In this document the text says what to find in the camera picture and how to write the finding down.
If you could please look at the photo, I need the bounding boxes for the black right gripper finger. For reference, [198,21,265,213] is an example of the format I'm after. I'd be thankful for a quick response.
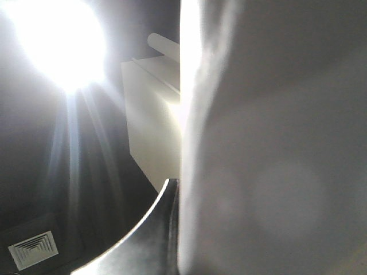
[72,179,179,274]

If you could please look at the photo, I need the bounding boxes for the white paper sheet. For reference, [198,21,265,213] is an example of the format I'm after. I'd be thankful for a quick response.
[178,1,366,274]

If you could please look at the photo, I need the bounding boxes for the white ceiling air vent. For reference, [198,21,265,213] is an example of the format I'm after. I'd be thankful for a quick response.
[8,231,58,271]

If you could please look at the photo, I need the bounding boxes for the white ceiling beam box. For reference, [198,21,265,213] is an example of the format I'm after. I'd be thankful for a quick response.
[121,33,181,191]

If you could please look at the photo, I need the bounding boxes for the ceiling light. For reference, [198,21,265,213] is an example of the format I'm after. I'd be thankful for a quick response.
[1,1,106,93]

